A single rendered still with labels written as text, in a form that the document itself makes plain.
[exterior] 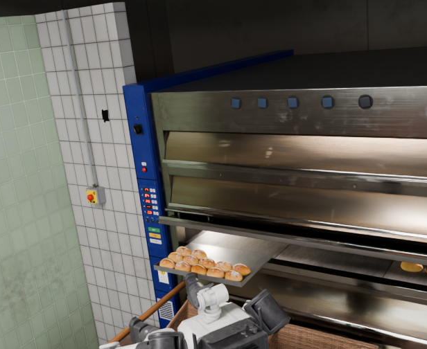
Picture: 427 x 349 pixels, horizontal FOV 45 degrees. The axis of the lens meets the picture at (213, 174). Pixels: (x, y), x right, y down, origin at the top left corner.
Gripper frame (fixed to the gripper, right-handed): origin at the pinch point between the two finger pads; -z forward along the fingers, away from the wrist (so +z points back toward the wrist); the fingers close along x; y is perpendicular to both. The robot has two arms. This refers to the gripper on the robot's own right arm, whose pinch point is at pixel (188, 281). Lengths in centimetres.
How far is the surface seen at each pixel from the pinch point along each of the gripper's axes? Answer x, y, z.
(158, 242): 0, -1, -57
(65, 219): 8, 45, -118
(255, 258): -1.2, -40.8, -5.6
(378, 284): -3, -77, 51
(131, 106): 84, 1, -61
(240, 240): -1, -45, -33
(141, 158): 53, 1, -60
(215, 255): -1.2, -24.6, -22.7
